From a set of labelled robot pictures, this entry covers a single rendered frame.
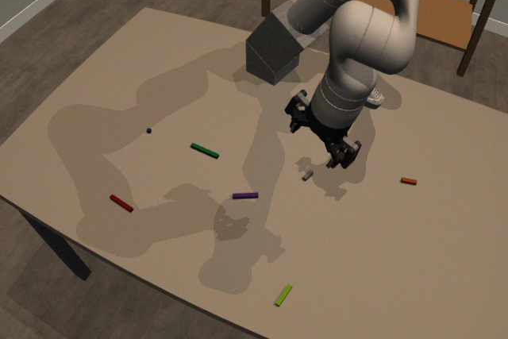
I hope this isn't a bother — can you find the grey rod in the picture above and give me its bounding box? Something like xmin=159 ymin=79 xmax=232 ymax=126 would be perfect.
xmin=302 ymin=170 xmax=314 ymax=181

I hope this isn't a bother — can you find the orange rod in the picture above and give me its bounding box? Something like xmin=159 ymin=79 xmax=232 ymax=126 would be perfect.
xmin=401 ymin=178 xmax=417 ymax=185

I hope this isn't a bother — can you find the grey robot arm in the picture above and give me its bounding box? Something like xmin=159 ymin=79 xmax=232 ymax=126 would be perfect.
xmin=287 ymin=0 xmax=420 ymax=129

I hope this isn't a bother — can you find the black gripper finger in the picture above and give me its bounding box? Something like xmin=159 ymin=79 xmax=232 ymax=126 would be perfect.
xmin=321 ymin=135 xmax=361 ymax=169
xmin=285 ymin=90 xmax=312 ymax=133

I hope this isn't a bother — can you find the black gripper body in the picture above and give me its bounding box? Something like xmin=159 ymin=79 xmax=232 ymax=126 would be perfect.
xmin=305 ymin=101 xmax=354 ymax=144

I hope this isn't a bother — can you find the red rod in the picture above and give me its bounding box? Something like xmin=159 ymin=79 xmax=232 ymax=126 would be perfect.
xmin=110 ymin=195 xmax=133 ymax=213

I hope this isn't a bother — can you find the purple rod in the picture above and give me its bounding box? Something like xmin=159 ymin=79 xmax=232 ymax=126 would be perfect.
xmin=233 ymin=192 xmax=258 ymax=199

